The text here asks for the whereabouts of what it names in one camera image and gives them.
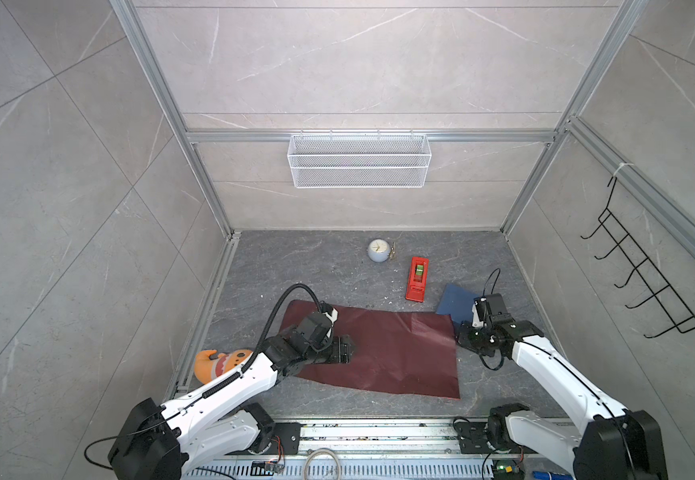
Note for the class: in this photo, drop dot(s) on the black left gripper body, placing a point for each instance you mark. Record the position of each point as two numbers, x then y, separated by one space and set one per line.
320 355

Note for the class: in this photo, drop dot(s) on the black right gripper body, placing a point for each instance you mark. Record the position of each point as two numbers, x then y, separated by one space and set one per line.
474 338

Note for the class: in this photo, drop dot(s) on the dark red wrapping paper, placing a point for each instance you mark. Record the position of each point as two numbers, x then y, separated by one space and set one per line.
395 353

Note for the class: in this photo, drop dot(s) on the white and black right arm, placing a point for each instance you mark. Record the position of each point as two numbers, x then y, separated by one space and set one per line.
607 440

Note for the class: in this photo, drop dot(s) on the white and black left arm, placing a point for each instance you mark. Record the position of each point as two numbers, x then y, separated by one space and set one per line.
169 440

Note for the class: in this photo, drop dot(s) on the red tape dispenser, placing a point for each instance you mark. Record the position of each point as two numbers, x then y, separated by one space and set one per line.
417 280

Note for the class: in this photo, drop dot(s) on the small round white clock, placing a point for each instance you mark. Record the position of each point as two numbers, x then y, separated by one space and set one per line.
379 250

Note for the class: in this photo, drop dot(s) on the orange plush toy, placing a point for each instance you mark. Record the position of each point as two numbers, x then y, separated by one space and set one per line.
212 364

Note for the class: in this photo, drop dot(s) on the blue and white marker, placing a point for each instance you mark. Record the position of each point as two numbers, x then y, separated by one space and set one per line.
542 475

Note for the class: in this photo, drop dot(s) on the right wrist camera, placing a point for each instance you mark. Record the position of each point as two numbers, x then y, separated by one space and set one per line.
488 309

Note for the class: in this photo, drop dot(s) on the aluminium front rail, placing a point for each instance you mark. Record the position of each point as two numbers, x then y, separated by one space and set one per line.
402 448

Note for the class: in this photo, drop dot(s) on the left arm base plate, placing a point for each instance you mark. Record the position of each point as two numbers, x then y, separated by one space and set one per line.
280 438

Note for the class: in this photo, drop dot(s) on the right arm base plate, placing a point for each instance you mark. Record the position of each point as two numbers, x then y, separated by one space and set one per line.
472 436

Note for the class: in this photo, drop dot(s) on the black wire hook rack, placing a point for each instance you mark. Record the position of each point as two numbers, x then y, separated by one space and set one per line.
642 266

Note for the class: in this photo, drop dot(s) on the white wire mesh basket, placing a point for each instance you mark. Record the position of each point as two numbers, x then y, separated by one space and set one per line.
322 161

